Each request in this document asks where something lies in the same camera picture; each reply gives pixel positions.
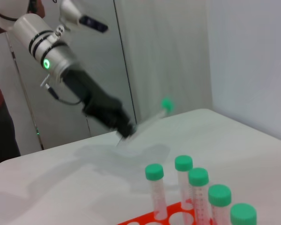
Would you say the clear test tube green cap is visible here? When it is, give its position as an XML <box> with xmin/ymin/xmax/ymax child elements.
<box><xmin>144</xmin><ymin>163</ymin><xmax>169</xmax><ymax>221</ymax></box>
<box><xmin>207</xmin><ymin>184</ymin><xmax>232</xmax><ymax>225</ymax></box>
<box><xmin>116</xmin><ymin>95</ymin><xmax>176</xmax><ymax>148</ymax></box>
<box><xmin>229</xmin><ymin>202</ymin><xmax>258</xmax><ymax>225</ymax></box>
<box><xmin>188</xmin><ymin>167</ymin><xmax>213</xmax><ymax>225</ymax></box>
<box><xmin>174</xmin><ymin>155</ymin><xmax>194</xmax><ymax>210</ymax></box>

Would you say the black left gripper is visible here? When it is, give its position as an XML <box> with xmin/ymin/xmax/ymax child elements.
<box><xmin>62</xmin><ymin>67</ymin><xmax>138</xmax><ymax>142</ymax></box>

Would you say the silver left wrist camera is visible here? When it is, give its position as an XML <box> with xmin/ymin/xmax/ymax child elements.
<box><xmin>58</xmin><ymin>0</ymin><xmax>109</xmax><ymax>35</ymax></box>

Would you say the orange plastic test tube rack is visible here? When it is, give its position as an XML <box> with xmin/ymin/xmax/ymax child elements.
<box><xmin>118</xmin><ymin>202</ymin><xmax>228</xmax><ymax>225</ymax></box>

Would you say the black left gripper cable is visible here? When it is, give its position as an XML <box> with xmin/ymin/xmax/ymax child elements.
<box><xmin>39</xmin><ymin>75</ymin><xmax>85</xmax><ymax>106</ymax></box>

